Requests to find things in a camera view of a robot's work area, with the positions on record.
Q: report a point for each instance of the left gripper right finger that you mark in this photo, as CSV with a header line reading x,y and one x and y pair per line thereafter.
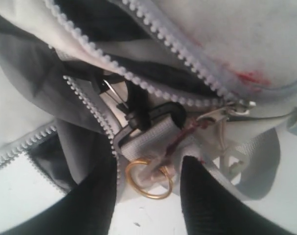
x,y
209,209

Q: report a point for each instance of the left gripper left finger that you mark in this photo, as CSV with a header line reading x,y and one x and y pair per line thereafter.
x,y
89,174

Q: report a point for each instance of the white fabric bag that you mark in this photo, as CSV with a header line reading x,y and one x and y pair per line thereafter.
x,y
240,54

